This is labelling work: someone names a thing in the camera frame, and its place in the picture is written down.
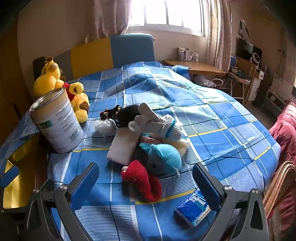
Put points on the black braided hair with beads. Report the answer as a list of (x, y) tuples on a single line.
[(124, 115)]

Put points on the blue ball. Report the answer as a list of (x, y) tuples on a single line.
[(232, 59)]

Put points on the low white shelf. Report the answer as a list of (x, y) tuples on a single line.
[(275, 99)]

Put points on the white knit gloves blue stripe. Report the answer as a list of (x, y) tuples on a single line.
[(166, 127)]

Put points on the beige mesh cloth bundle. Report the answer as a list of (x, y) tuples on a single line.
[(181, 146)]

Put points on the wooden chair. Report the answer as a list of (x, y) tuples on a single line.
[(245, 64)]

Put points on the blue plaid blanket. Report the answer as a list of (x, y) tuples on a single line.
[(208, 115)]

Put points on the rattan chair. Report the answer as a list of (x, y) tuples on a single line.
[(277, 183)]

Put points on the wooden desk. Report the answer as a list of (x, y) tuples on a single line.
[(196, 67)]

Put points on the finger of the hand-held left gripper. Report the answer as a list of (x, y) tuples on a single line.
[(9, 177)]

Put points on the white cabinet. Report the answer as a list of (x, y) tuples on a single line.
[(256, 85)]

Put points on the yellow and blue headboard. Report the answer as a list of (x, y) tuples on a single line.
[(92, 55)]

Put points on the yellow plush toy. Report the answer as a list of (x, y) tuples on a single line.
[(46, 81)]

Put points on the pink curtain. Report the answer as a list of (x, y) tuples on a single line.
[(219, 34), (108, 18)]

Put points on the red knit sock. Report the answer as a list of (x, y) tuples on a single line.
[(141, 178)]

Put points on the blue tissue packet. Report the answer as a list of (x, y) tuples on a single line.
[(192, 208)]

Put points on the white fan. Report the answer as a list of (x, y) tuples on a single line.
[(255, 56)]

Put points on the blue plush toy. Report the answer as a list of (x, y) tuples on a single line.
[(166, 157)]

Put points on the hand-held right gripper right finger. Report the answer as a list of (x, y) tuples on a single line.
[(205, 185)]

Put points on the window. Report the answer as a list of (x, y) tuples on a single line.
[(161, 11)]

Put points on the white cloth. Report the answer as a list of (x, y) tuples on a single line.
[(122, 148)]

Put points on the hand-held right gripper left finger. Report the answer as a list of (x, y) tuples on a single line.
[(84, 187)]

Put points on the large white tin can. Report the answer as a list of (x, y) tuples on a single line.
[(57, 122)]

